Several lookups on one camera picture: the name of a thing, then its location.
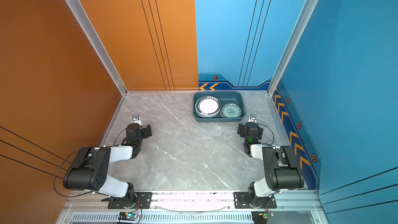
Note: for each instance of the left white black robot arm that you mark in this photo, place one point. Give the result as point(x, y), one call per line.
point(89, 169)

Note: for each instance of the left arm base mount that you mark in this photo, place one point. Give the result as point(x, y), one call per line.
point(142, 201)

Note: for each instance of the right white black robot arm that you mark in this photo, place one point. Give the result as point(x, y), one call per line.
point(281, 168)

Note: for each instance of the circuit board right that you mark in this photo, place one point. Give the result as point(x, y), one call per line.
point(261, 217)

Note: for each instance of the green patterned plate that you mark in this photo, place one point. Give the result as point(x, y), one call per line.
point(231, 110)

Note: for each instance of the aluminium rail frame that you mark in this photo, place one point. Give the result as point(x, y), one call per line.
point(196, 207)

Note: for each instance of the teal plastic bin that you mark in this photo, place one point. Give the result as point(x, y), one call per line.
point(224, 97)

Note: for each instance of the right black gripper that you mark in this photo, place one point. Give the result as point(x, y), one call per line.
point(242, 130)

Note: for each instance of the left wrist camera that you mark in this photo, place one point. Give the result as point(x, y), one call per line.
point(136, 119)

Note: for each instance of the green circuit board left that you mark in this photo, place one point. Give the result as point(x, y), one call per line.
point(128, 218)

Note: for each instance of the white plate green red rim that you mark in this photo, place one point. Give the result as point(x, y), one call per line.
point(207, 107)

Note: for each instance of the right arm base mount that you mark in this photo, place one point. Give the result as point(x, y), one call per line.
point(243, 200)

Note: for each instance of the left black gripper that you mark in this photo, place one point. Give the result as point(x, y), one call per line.
point(146, 131)

